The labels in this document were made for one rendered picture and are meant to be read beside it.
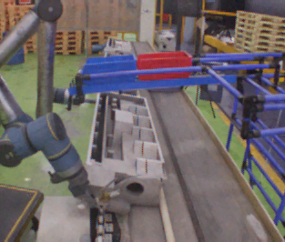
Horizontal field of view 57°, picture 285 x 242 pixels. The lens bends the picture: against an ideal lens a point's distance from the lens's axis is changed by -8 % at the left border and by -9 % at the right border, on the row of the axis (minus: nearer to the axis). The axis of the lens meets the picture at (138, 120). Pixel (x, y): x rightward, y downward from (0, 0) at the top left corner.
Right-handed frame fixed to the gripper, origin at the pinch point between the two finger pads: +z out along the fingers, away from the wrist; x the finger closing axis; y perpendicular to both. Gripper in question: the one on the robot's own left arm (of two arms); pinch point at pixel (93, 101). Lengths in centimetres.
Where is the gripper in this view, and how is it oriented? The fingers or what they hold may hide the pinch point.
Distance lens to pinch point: 193.4
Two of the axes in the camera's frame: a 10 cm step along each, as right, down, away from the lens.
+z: 9.7, 1.6, 1.5
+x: -0.8, -4.1, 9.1
